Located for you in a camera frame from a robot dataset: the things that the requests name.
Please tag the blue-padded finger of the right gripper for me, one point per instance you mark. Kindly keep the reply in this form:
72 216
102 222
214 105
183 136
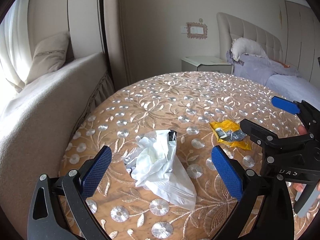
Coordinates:
308 115

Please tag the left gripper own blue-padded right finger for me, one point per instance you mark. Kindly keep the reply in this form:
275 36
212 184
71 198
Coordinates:
275 216

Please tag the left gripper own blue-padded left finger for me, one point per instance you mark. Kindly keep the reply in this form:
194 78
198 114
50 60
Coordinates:
46 218

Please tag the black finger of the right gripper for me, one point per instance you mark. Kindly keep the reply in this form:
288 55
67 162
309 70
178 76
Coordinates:
257 134

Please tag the yellow snack wrapper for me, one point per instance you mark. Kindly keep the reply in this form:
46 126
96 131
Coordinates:
229 133

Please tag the white plastic bag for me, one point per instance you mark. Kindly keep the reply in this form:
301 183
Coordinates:
154 164

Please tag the person's right hand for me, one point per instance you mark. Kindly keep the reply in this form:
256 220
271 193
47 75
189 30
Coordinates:
299 187

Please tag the lavender bed duvet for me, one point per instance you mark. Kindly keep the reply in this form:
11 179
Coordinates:
287 82

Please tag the beige wardrobe doors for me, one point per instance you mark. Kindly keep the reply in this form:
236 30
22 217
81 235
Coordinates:
303 41

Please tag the white bedside table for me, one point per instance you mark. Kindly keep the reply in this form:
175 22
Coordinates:
205 64

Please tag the white bed pillow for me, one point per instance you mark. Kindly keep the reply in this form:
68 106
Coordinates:
246 46

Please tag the beige window seat cushion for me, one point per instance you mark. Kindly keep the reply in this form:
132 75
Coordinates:
38 124

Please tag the embroidered sequin round tablecloth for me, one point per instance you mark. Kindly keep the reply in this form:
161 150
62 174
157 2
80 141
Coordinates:
184 102

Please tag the beige tufted headboard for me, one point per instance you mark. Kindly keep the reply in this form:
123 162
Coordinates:
231 28

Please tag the beige throw pillow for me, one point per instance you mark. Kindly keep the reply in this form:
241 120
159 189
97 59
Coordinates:
49 56

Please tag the white sheer curtain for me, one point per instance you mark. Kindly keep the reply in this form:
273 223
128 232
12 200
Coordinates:
16 55

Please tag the gold wall sconce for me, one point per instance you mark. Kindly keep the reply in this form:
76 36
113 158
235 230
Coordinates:
280 17

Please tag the framed wall switch plate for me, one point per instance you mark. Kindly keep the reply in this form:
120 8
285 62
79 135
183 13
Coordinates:
196 30

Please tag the small white wall outlet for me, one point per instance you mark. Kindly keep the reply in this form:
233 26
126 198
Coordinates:
184 30

